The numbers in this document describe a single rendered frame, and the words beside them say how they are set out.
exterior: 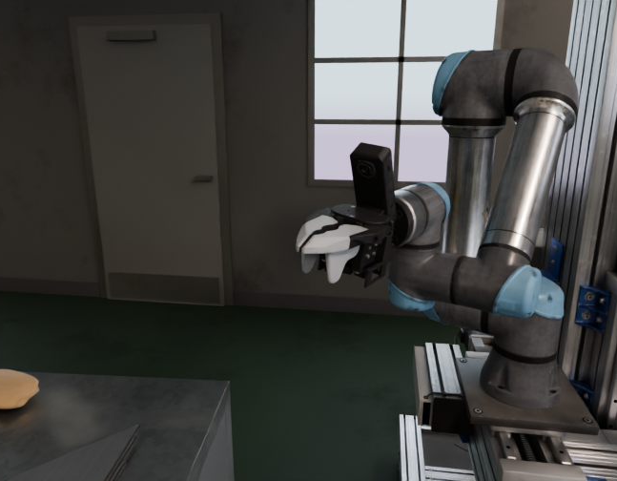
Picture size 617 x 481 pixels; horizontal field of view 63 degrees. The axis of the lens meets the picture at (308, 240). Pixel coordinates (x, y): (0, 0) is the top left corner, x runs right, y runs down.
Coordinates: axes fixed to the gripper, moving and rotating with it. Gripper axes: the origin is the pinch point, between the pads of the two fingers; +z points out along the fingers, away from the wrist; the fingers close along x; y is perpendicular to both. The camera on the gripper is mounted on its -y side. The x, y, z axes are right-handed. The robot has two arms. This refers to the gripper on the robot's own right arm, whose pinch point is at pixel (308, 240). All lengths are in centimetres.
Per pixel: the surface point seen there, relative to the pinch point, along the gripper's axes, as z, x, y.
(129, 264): -194, 290, 157
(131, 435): 1, 29, 43
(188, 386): -17, 35, 46
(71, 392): -3, 52, 48
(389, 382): -200, 59, 156
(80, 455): 8, 31, 43
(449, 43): -302, 100, -35
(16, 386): 5, 57, 45
